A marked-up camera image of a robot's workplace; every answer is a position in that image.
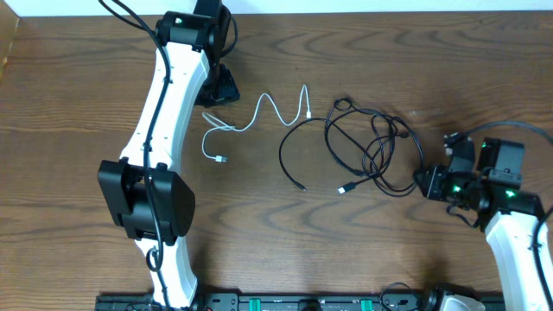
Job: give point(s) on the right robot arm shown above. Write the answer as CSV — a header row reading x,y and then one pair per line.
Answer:
x,y
487,181

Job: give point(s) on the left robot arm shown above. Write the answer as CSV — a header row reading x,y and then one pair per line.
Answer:
x,y
143,189

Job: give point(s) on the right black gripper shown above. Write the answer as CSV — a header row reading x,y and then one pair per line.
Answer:
x,y
432,187

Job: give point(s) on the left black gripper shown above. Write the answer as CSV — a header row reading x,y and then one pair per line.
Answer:
x,y
230,90

